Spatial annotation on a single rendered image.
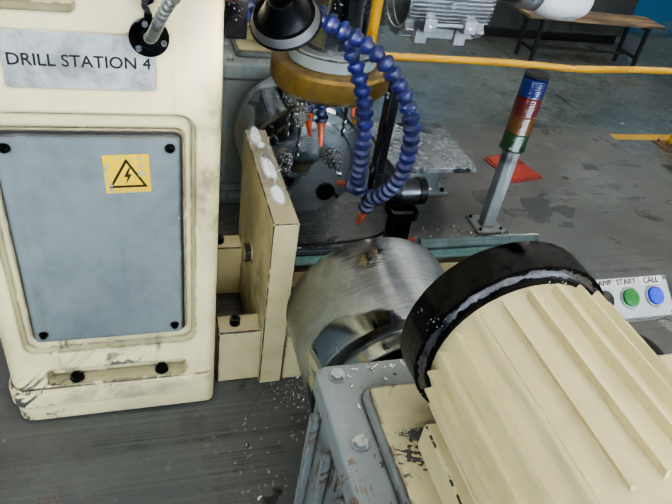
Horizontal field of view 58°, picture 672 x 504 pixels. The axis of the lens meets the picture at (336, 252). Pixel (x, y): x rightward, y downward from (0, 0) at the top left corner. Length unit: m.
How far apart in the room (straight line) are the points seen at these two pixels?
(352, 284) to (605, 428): 0.43
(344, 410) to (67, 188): 0.42
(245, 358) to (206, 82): 0.52
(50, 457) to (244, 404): 0.30
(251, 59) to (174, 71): 0.70
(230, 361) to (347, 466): 0.52
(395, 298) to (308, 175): 0.57
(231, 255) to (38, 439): 0.46
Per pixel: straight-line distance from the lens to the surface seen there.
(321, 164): 1.26
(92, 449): 1.04
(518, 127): 1.50
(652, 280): 1.13
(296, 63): 0.90
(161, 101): 0.73
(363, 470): 0.58
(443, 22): 1.48
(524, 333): 0.46
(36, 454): 1.05
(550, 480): 0.43
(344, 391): 0.63
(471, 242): 1.33
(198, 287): 0.88
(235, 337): 1.02
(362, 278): 0.78
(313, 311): 0.80
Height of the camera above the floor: 1.64
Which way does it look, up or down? 36 degrees down
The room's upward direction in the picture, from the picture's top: 10 degrees clockwise
